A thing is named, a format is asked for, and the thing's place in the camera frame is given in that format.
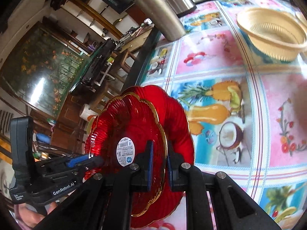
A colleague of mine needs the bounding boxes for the fruit pattern tablecloth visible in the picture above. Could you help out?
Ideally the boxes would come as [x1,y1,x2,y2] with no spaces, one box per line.
[138,0,306,229]

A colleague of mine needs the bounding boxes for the tall steel thermos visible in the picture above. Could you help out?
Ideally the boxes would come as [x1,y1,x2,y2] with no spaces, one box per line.
[132,0,185,42]

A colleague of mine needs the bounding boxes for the wooden chair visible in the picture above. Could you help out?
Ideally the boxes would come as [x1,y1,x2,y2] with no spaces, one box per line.
[89,49,136,113]

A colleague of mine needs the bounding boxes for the red plate with label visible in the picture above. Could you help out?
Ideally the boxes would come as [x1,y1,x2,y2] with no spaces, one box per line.
[84,92,167,217]

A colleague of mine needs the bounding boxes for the framed flower painting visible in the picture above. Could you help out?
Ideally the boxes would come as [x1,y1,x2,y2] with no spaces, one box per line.
[1,25,89,118]

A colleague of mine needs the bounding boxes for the large beige plastic bowl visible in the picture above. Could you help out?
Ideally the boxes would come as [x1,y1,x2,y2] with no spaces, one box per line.
[236,8,306,61]

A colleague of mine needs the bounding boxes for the person's left hand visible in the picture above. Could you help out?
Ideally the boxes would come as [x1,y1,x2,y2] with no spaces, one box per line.
[14,204,45,229]

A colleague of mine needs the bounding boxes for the wooden side desk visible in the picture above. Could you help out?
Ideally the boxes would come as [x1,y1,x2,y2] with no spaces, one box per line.
[115,24,154,53]

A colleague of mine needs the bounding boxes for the red scalloped plate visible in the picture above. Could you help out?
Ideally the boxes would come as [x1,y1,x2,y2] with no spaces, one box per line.
[122,85,195,228]

